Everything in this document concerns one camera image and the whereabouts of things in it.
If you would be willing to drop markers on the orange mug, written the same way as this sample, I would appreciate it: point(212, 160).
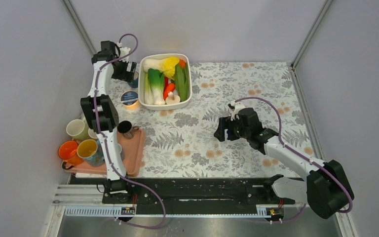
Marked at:
point(68, 154)

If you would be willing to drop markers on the orange carrot toy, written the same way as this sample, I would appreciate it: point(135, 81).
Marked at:
point(168, 88)

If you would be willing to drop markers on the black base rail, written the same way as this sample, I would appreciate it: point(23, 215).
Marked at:
point(193, 196)

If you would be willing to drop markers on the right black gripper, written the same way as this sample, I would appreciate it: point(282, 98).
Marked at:
point(224, 123)

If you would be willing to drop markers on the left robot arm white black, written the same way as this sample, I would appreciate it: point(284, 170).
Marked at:
point(111, 62)

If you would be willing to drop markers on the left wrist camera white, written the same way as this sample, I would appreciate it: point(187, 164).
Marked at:
point(123, 52)

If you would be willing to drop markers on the red chili toy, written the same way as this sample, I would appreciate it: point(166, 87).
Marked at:
point(166, 83)

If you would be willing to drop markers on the napa cabbage toy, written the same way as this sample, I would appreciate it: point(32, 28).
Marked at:
point(165, 66)

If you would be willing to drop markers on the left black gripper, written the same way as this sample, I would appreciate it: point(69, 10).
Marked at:
point(126, 75)

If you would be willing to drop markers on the pink plastic tray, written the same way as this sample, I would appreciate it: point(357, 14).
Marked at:
point(132, 153)

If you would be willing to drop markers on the bok choy toy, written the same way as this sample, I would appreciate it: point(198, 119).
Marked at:
point(154, 87)

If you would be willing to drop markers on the grey mug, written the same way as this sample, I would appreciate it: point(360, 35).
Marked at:
point(121, 151)

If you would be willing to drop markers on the yellow mug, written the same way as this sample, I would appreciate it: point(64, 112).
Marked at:
point(92, 134)

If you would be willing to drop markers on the white vegetable tray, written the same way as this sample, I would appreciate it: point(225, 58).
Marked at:
point(184, 62)

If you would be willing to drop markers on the floral table mat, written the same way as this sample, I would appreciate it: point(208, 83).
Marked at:
point(180, 143)

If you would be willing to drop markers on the white mushroom toy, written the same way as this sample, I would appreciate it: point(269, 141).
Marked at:
point(172, 98)

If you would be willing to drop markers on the green leafy vegetable toy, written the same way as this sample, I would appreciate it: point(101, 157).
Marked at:
point(181, 82)

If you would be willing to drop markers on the light blue glazed mug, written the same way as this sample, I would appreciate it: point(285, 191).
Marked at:
point(91, 152)

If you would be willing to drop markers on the brown mug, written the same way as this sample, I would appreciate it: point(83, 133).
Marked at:
point(127, 129)

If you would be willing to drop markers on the light green mug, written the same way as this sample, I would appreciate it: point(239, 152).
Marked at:
point(78, 130)

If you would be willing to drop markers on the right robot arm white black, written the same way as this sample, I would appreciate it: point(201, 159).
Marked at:
point(323, 186)

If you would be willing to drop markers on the dark blue mug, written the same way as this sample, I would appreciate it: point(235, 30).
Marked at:
point(134, 80)

